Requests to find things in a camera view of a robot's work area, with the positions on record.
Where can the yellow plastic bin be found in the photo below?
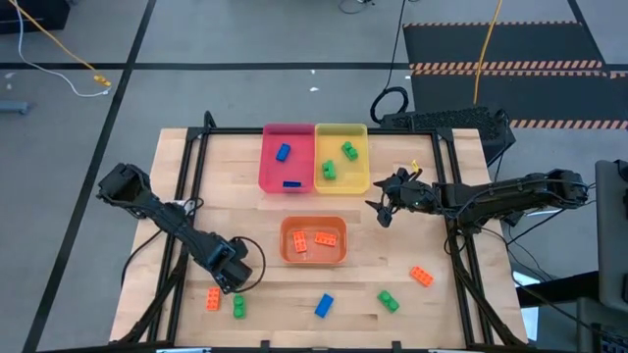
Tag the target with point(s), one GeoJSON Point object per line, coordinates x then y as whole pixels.
{"type": "Point", "coordinates": [353, 176]}

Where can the dark gray equipment box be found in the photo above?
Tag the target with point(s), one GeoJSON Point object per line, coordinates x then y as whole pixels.
{"type": "Point", "coordinates": [603, 328]}

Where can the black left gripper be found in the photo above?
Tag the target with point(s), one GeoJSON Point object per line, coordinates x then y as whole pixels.
{"type": "Point", "coordinates": [235, 269]}

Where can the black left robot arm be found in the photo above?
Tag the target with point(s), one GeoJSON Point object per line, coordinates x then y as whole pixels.
{"type": "Point", "coordinates": [172, 220]}

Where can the red plastic bin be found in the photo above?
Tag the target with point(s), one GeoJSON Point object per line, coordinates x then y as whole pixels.
{"type": "Point", "coordinates": [275, 171]}

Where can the blue toy building block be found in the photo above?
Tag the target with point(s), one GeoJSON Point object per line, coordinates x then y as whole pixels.
{"type": "Point", "coordinates": [283, 152]}
{"type": "Point", "coordinates": [292, 184]}
{"type": "Point", "coordinates": [324, 306]}

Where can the green toy building block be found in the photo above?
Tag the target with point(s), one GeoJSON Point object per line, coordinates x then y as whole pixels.
{"type": "Point", "coordinates": [329, 170]}
{"type": "Point", "coordinates": [239, 307]}
{"type": "Point", "coordinates": [388, 301]}
{"type": "Point", "coordinates": [349, 151]}

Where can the black box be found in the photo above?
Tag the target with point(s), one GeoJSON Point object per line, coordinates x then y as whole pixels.
{"type": "Point", "coordinates": [49, 15]}

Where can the orange plastic bin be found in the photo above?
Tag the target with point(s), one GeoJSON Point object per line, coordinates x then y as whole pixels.
{"type": "Point", "coordinates": [314, 257]}

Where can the black hazard-striped floor mat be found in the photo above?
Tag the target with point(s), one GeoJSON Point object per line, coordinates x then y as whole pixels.
{"type": "Point", "coordinates": [539, 44]}

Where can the black aluminium table frame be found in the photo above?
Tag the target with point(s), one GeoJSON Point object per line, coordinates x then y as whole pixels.
{"type": "Point", "coordinates": [407, 131]}

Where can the orange toy building block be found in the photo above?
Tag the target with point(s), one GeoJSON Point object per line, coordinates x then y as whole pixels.
{"type": "Point", "coordinates": [326, 239]}
{"type": "Point", "coordinates": [213, 299]}
{"type": "Point", "coordinates": [422, 276]}
{"type": "Point", "coordinates": [299, 241]}

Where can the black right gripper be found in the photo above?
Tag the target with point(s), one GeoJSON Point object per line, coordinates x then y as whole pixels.
{"type": "Point", "coordinates": [414, 196]}

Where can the gray flat object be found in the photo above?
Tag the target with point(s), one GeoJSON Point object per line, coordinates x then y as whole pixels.
{"type": "Point", "coordinates": [15, 107]}

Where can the gray equipment cart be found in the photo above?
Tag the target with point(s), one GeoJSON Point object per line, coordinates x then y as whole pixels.
{"type": "Point", "coordinates": [613, 235]}

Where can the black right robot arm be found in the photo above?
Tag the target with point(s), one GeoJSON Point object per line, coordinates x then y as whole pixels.
{"type": "Point", "coordinates": [515, 191]}

